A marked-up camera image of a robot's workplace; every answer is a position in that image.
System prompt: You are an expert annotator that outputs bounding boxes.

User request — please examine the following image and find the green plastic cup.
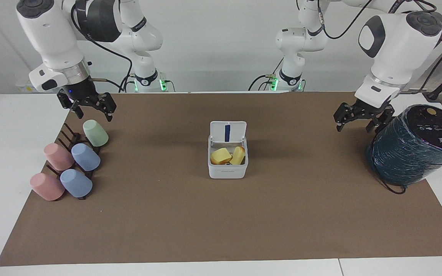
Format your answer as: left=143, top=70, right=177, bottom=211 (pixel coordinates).
left=82, top=119, right=109, bottom=148

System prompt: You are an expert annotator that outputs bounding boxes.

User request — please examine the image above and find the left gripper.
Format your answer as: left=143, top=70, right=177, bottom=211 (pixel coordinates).
left=333, top=99, right=396, bottom=134

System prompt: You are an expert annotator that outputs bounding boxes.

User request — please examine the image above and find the pink plastic cup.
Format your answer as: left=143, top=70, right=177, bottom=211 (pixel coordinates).
left=30, top=172, right=65, bottom=201
left=44, top=143, right=75, bottom=171

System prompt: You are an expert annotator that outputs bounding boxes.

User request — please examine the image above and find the blue plastic cup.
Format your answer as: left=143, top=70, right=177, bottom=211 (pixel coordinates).
left=71, top=143, right=101, bottom=172
left=60, top=169, right=93, bottom=199

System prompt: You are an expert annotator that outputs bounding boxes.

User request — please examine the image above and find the white bin with lid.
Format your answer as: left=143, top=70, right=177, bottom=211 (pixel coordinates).
left=208, top=121, right=249, bottom=179

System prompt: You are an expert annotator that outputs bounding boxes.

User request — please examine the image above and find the dark brown cup rack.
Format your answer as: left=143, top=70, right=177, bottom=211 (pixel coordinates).
left=46, top=123, right=101, bottom=201

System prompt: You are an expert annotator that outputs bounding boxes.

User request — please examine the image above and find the yellow bread piece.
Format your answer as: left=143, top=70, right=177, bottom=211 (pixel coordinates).
left=210, top=148, right=233, bottom=166
left=230, top=146, right=246, bottom=166

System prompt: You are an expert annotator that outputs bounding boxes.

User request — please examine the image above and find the dark teal wrapped cylinder speaker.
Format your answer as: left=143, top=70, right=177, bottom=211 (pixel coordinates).
left=366, top=104, right=442, bottom=187

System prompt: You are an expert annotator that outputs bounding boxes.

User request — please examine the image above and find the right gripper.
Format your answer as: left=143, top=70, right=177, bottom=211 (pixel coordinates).
left=57, top=78, right=117, bottom=122

